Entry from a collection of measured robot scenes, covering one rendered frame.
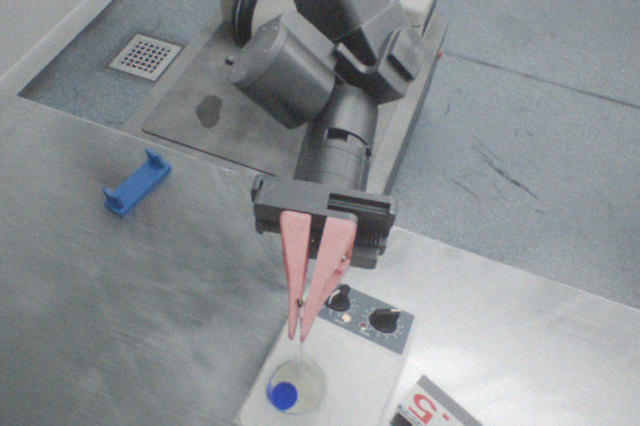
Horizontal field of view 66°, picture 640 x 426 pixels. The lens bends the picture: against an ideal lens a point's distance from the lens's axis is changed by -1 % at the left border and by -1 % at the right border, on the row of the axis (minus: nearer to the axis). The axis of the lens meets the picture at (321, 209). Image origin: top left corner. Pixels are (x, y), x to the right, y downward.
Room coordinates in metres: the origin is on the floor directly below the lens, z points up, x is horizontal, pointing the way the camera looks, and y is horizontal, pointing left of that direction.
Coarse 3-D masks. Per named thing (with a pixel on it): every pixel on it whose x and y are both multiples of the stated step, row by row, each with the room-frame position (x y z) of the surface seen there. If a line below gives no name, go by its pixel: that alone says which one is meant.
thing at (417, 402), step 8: (416, 392) 0.13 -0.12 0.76; (408, 400) 0.12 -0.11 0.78; (416, 400) 0.12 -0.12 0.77; (424, 400) 0.12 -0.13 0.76; (408, 408) 0.11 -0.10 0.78; (416, 408) 0.11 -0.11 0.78; (424, 408) 0.11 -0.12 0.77; (432, 408) 0.11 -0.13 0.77; (440, 408) 0.11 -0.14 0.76; (416, 416) 0.10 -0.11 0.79; (424, 416) 0.10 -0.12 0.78; (432, 416) 0.10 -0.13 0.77; (440, 416) 0.11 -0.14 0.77; (448, 416) 0.11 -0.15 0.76; (424, 424) 0.09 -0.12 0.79; (432, 424) 0.09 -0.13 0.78; (440, 424) 0.10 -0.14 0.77; (448, 424) 0.10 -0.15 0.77; (456, 424) 0.10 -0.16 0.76
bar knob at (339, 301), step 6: (342, 288) 0.22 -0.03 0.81; (348, 288) 0.23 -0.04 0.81; (336, 294) 0.21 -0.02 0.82; (342, 294) 0.22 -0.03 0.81; (330, 300) 0.21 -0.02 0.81; (336, 300) 0.21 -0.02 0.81; (342, 300) 0.21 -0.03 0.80; (348, 300) 0.22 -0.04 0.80; (330, 306) 0.20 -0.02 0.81; (336, 306) 0.20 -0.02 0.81; (342, 306) 0.21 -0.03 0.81; (348, 306) 0.21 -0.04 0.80
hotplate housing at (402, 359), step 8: (304, 296) 0.22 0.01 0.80; (320, 320) 0.18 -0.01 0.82; (416, 320) 0.21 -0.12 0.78; (336, 328) 0.18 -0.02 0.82; (416, 328) 0.19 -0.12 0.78; (352, 336) 0.17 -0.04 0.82; (360, 336) 0.17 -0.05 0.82; (408, 336) 0.18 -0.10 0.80; (376, 344) 0.16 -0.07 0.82; (408, 344) 0.17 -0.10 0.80; (384, 352) 0.15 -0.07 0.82; (392, 352) 0.15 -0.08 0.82; (408, 352) 0.16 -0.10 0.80; (400, 360) 0.15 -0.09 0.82; (400, 368) 0.14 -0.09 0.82; (400, 376) 0.13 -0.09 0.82; (248, 392) 0.11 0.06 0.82; (392, 392) 0.12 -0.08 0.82; (240, 408) 0.09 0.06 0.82; (384, 416) 0.09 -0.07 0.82; (240, 424) 0.08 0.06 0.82
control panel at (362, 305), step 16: (336, 288) 0.23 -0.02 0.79; (352, 288) 0.24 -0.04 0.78; (352, 304) 0.21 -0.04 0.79; (368, 304) 0.22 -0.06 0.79; (384, 304) 0.22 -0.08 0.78; (336, 320) 0.19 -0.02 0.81; (352, 320) 0.19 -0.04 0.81; (368, 320) 0.19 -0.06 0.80; (400, 320) 0.20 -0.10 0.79; (368, 336) 0.17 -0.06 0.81; (384, 336) 0.17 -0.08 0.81; (400, 336) 0.18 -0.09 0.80; (400, 352) 0.16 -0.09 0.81
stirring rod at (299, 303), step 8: (296, 304) 0.11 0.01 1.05; (304, 304) 0.11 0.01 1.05; (296, 312) 0.11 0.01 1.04; (296, 320) 0.11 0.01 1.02; (296, 328) 0.11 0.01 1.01; (296, 336) 0.11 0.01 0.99; (296, 344) 0.11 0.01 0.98; (296, 352) 0.11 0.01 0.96; (296, 360) 0.11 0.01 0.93; (296, 368) 0.11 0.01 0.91; (296, 376) 0.11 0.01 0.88
